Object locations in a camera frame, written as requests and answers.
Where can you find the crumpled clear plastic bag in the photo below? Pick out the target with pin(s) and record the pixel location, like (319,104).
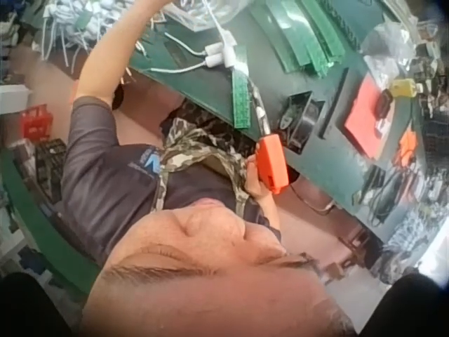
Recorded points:
(391,40)

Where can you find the red pad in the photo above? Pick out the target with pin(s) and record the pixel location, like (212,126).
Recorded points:
(365,112)

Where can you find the person's legs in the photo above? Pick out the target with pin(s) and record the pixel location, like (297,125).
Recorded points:
(205,117)

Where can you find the person's right hand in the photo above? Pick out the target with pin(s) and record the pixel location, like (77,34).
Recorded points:
(259,187)

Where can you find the yellow plastic box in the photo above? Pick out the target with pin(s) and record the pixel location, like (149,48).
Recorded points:
(403,87)

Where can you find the black hand tools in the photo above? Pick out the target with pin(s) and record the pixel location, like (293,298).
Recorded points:
(384,191)

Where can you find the black crate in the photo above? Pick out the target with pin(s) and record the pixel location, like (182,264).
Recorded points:
(51,168)

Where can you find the green tag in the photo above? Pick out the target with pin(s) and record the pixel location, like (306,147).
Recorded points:
(83,20)

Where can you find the orange electric screwdriver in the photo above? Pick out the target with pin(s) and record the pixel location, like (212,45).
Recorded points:
(273,165)

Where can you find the green circuit board strip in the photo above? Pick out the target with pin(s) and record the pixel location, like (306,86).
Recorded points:
(242,102)

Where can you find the red crate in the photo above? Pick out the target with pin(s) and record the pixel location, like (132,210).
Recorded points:
(35,123)

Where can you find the green frame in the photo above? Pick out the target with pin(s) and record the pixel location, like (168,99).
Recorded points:
(38,224)

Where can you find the white box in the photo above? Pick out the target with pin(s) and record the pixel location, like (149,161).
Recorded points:
(14,98)

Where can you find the stack of green circuit boards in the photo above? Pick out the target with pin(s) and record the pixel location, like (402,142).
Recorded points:
(301,35)

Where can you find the orange plastic tool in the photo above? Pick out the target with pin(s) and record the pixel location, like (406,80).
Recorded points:
(406,145)

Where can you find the small black device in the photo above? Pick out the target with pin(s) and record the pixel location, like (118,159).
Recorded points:
(384,103)

